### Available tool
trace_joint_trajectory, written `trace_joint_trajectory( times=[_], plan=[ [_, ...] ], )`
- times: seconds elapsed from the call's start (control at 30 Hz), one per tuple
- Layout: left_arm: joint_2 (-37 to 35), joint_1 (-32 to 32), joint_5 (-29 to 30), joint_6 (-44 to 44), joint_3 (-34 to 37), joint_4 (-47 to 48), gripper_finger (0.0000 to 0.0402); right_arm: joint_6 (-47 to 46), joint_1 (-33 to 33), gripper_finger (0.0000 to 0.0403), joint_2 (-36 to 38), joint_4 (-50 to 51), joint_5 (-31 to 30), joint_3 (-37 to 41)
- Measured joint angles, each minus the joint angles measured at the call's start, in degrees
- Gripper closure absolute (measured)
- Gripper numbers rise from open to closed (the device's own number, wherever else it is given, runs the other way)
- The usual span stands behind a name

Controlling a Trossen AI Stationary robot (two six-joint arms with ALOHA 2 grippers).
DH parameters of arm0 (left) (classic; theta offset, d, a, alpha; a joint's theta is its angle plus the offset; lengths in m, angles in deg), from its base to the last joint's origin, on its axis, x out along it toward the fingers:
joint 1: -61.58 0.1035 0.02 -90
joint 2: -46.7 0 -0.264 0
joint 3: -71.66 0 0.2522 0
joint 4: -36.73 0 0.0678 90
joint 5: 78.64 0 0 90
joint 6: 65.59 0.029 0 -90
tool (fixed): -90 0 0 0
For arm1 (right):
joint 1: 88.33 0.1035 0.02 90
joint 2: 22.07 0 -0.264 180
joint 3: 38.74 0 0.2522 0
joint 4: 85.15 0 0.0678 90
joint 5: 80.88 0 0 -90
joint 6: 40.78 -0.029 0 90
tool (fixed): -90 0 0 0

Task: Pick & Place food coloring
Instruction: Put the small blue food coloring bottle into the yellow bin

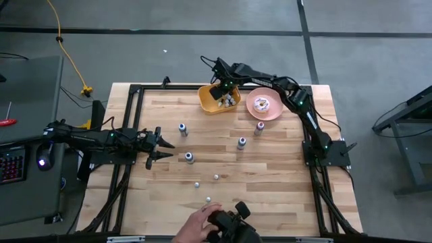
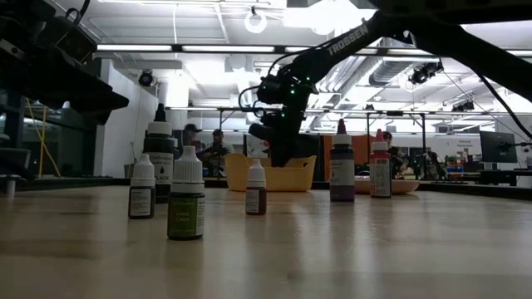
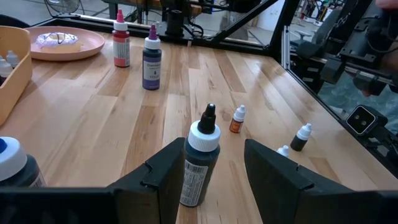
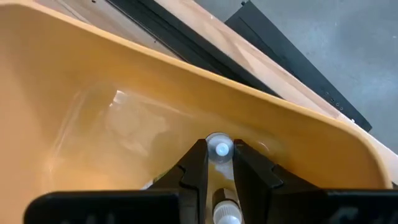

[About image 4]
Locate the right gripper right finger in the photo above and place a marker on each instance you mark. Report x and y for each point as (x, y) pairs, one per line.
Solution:
(252, 186)

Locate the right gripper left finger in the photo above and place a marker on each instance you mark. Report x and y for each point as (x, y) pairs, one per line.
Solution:
(192, 186)

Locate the black frame brace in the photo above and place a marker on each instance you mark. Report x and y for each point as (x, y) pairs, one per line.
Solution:
(295, 62)

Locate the black aluminium table frame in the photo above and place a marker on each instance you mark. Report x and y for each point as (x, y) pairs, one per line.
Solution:
(186, 37)

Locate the yellow plastic bin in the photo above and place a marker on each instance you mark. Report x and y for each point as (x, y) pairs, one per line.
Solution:
(93, 124)

